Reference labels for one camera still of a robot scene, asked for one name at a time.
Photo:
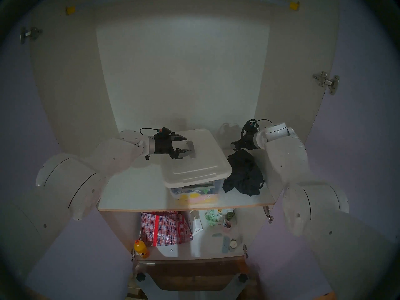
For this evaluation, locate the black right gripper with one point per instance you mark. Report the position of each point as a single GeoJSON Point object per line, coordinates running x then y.
{"type": "Point", "coordinates": [250, 140]}

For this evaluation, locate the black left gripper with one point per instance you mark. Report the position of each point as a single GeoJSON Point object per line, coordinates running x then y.
{"type": "Point", "coordinates": [162, 144]}

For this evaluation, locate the white plastic bin lid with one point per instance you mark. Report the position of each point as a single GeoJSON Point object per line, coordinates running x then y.
{"type": "Point", "coordinates": [200, 158]}

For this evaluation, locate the black garment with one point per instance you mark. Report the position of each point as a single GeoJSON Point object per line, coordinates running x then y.
{"type": "Point", "coordinates": [243, 171]}

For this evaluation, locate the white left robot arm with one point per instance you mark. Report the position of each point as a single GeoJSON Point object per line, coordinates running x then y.
{"type": "Point", "coordinates": [78, 183]}

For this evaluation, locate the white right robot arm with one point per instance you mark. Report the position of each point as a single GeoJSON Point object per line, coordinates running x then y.
{"type": "Point", "coordinates": [287, 158]}

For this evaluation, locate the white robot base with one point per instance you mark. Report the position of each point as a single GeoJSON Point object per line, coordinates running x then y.
{"type": "Point", "coordinates": [147, 290]}

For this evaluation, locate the clear plastic storage bin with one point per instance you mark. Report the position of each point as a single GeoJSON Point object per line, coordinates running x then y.
{"type": "Point", "coordinates": [217, 190]}

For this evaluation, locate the yellow garment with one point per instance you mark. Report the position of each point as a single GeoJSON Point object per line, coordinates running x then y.
{"type": "Point", "coordinates": [193, 198]}

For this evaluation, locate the green spotted item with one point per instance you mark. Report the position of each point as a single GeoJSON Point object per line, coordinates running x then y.
{"type": "Point", "coordinates": [229, 215]}

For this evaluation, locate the metal cabinet hinge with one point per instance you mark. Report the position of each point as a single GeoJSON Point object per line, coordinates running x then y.
{"type": "Point", "coordinates": [30, 34]}
{"type": "Point", "coordinates": [326, 82]}
{"type": "Point", "coordinates": [245, 251]}
{"type": "Point", "coordinates": [268, 214]}

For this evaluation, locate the green white crumpled bag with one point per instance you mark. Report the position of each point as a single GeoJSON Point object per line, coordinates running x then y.
{"type": "Point", "coordinates": [213, 217]}

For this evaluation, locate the white wooden cabinet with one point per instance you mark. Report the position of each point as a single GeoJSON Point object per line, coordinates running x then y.
{"type": "Point", "coordinates": [181, 68]}

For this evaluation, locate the pink cup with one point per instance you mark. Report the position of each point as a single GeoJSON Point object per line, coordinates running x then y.
{"type": "Point", "coordinates": [227, 224]}

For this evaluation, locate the red plaid bag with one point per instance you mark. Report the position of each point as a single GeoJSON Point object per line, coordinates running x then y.
{"type": "Point", "coordinates": [165, 229]}

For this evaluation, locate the round white container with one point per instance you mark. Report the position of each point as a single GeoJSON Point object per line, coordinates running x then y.
{"type": "Point", "coordinates": [233, 243]}

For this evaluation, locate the light blue strip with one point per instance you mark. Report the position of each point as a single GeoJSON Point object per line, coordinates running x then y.
{"type": "Point", "coordinates": [225, 244]}

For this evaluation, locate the orange bottle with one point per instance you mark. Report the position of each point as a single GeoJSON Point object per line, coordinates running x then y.
{"type": "Point", "coordinates": [141, 249]}

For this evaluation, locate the lilac cabinet door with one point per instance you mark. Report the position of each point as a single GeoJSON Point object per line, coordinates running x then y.
{"type": "Point", "coordinates": [78, 255]}
{"type": "Point", "coordinates": [368, 130]}

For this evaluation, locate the black knob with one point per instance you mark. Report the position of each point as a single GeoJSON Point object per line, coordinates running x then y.
{"type": "Point", "coordinates": [140, 277]}
{"type": "Point", "coordinates": [242, 278]}

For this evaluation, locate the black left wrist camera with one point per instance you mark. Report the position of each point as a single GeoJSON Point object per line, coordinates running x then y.
{"type": "Point", "coordinates": [164, 130]}

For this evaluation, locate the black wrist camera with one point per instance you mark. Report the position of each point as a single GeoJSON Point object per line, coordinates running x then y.
{"type": "Point", "coordinates": [164, 130]}
{"type": "Point", "coordinates": [249, 125]}

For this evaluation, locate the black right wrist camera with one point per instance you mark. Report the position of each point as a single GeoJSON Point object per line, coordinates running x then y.
{"type": "Point", "coordinates": [249, 125]}

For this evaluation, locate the yellow rail bracket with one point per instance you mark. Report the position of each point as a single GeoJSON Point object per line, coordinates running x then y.
{"type": "Point", "coordinates": [70, 10]}
{"type": "Point", "coordinates": [294, 6]}

